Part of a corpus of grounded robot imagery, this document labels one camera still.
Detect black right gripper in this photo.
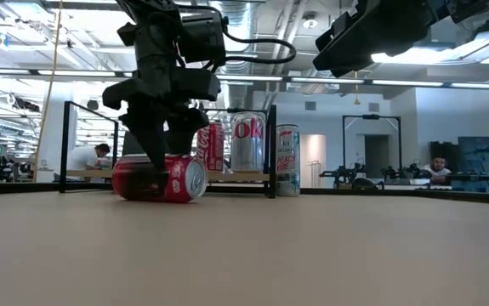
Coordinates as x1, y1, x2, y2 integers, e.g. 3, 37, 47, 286
311, 0, 441, 79

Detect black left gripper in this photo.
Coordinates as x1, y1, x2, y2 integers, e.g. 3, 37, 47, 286
101, 16, 223, 176

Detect red Coca-Cola Star Wars can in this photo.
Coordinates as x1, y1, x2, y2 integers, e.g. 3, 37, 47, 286
111, 153, 209, 204

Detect silver Diet Coke can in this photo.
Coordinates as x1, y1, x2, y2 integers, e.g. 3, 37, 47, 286
230, 110, 267, 173

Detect slim Peach Vibe can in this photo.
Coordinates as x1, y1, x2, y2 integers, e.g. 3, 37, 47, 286
275, 123, 301, 198

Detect round ceiling smoke detector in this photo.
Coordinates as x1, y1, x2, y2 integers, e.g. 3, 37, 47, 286
302, 11, 319, 30

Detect bending person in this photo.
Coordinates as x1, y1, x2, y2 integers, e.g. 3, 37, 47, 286
65, 143, 112, 183

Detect white door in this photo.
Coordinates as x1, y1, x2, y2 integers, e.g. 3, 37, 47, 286
299, 133, 327, 189

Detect dark grey door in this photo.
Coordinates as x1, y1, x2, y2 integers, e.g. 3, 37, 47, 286
363, 134, 392, 179

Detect seated person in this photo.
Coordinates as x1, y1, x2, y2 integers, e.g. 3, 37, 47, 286
422, 156, 453, 184

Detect blue equipment rack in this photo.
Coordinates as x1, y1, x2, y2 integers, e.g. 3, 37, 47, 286
457, 134, 489, 195

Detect black metal station frame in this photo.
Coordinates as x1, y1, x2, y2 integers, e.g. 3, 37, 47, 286
341, 113, 402, 179

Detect black left wrist camera cable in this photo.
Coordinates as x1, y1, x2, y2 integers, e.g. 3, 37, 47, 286
221, 16, 298, 65

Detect wooden shelf with black frame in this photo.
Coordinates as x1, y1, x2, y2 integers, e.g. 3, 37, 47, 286
59, 100, 278, 200

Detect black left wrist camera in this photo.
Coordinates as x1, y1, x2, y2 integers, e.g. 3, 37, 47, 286
178, 14, 229, 65

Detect silver round air duct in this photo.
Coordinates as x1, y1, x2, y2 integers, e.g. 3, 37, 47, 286
216, 0, 257, 110

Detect yellow hanging cable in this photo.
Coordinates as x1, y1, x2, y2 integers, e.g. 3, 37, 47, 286
33, 0, 64, 184

